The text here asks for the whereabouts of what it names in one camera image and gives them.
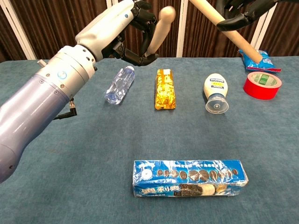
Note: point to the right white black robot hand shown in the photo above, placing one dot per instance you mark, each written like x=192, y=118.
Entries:
x=243, y=14

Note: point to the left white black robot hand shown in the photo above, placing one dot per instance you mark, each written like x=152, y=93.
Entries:
x=105, y=30

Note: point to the light wooden drumstick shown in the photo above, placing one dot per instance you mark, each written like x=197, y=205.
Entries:
x=161, y=30
x=243, y=43

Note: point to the left lavender silver robot arm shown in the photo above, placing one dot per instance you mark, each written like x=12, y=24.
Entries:
x=35, y=109

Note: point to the dark brown pleated curtain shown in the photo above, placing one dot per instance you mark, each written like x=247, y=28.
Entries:
x=58, y=18

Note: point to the blue snack bag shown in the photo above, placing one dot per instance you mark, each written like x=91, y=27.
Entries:
x=268, y=64

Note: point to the clear plastic water bottle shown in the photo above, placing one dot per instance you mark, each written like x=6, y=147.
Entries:
x=119, y=86

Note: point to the red tape roll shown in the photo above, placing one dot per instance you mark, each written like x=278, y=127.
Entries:
x=257, y=92

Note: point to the white mayonnaise squeeze bottle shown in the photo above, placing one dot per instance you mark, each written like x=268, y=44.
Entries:
x=215, y=93

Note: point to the gold foil snack pack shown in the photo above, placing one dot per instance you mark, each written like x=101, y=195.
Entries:
x=164, y=91

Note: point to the blue-grey felt table cloth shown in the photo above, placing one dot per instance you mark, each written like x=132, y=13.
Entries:
x=70, y=151

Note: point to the blue Oreo cookie box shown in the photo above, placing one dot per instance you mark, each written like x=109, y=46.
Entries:
x=187, y=179

